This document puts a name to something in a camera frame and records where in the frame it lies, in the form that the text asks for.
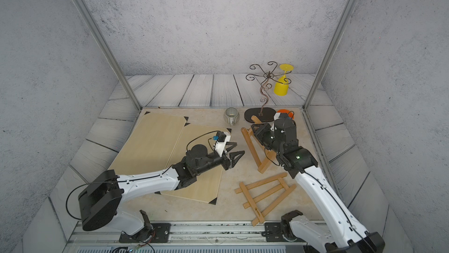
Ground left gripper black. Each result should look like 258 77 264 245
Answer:
193 142 244 177

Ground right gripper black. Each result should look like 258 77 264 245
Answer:
252 123 285 157

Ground small wooden easel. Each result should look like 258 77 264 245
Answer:
240 124 276 174

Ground wooden board black corners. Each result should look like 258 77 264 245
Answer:
110 112 187 175
162 123 232 205

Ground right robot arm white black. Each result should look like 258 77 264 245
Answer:
251 113 385 253

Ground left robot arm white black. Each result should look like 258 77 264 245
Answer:
78 142 245 242

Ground metal scroll stand dark base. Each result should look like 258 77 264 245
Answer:
244 61 284 123

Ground striped ceramic mug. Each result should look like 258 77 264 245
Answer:
224 108 240 126

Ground yellow plastic wine glass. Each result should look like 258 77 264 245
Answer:
274 64 294 96

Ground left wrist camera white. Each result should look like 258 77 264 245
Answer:
213 131 231 157

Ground left camera black cable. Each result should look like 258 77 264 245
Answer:
185 130 220 152

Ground orange bowl with white ring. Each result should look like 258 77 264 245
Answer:
274 109 295 120

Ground aluminium mounting rail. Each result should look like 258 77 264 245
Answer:
62 220 373 253

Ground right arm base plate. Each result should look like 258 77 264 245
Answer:
261 222 307 244

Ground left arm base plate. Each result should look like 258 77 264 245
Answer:
118 223 171 243

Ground right metal frame post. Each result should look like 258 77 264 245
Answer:
303 0 358 111

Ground metal frame post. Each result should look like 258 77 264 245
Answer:
303 0 358 111
72 0 143 111

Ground left metal frame post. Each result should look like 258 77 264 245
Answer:
72 0 143 111

